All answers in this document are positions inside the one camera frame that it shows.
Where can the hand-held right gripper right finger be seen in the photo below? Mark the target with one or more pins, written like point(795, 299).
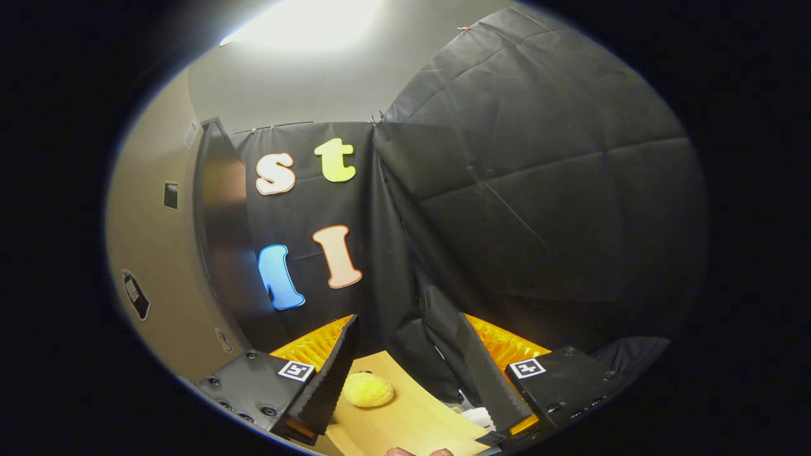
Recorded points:
point(491, 380)

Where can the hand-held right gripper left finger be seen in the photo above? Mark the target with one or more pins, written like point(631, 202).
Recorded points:
point(329, 386)

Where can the yellow plush ball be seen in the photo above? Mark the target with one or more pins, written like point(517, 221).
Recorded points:
point(367, 389)

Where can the white object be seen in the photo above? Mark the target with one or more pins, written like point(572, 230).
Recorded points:
point(476, 418)

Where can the dark blue cloth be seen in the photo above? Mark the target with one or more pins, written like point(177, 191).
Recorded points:
point(633, 356)

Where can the black backdrop cloth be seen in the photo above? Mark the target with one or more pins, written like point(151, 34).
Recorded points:
point(538, 190)

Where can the ceiling light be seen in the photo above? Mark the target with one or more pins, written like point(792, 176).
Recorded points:
point(304, 22)

